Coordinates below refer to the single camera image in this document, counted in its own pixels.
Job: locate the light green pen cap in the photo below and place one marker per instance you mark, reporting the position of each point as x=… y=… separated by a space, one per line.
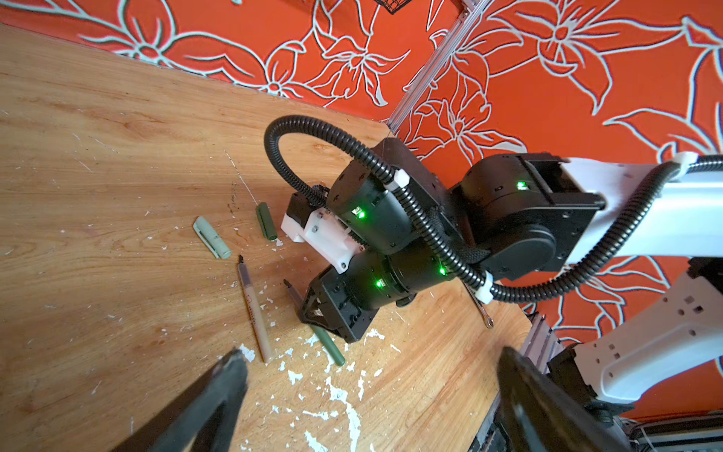
x=211 y=239

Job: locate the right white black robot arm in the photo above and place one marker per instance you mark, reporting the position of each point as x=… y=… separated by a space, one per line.
x=524 y=228

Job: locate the black wire basket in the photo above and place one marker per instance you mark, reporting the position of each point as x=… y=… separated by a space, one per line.
x=393 y=6

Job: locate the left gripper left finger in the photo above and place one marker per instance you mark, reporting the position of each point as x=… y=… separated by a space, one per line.
x=203 y=417

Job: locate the dark green pen cap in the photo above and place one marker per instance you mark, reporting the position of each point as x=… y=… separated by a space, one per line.
x=266 y=222

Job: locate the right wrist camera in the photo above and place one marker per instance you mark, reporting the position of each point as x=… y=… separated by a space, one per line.
x=322 y=230

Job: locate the dark green pen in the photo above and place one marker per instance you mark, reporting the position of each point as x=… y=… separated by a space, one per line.
x=321 y=334

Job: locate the grey green pen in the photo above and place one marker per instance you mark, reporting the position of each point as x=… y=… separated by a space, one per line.
x=255 y=311

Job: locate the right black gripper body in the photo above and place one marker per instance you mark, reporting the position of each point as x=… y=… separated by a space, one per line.
x=392 y=267

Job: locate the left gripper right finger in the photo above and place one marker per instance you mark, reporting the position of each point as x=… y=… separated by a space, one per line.
x=539 y=416

